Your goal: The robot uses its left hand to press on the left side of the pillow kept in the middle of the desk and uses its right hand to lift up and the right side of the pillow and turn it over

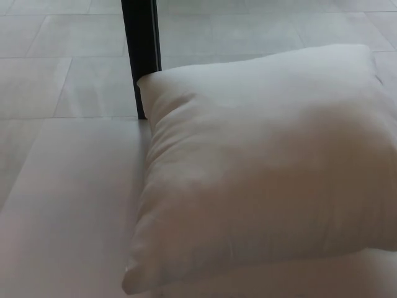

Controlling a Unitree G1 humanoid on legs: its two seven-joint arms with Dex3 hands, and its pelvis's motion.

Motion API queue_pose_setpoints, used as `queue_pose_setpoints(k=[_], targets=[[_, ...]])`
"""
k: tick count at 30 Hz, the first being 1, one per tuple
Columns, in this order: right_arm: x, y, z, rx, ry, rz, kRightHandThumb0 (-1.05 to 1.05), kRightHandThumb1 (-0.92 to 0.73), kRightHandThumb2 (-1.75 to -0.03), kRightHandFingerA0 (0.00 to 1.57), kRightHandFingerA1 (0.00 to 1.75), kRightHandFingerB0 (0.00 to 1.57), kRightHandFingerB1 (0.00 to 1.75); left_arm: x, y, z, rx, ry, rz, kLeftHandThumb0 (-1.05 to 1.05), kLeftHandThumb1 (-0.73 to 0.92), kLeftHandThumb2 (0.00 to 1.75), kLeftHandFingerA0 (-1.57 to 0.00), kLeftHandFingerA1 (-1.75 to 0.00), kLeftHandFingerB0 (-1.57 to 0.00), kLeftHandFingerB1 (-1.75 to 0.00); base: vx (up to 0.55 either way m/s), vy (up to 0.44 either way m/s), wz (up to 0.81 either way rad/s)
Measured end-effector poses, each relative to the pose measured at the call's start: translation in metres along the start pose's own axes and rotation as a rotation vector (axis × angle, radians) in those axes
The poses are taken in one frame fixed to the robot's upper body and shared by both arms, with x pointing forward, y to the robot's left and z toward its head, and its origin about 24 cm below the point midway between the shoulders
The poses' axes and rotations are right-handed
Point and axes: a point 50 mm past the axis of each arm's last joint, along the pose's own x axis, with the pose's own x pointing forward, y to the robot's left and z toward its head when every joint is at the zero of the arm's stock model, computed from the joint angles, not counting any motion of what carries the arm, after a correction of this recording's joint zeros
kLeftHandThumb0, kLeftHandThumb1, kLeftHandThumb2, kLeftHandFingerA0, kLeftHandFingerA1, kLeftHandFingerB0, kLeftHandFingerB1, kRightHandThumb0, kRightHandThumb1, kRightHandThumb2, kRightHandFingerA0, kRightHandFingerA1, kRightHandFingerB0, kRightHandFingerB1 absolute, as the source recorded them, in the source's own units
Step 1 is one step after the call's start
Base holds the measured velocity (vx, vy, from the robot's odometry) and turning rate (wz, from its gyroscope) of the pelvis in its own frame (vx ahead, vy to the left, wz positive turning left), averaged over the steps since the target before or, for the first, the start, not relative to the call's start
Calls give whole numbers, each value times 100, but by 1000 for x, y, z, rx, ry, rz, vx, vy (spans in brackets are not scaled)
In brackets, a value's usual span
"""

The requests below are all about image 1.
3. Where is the white square pillow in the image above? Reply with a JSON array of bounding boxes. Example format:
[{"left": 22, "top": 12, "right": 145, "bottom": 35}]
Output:
[{"left": 121, "top": 43, "right": 397, "bottom": 296}]

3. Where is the black metal post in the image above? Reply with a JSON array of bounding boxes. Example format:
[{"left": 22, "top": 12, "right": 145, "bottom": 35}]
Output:
[{"left": 121, "top": 0, "right": 163, "bottom": 121}]

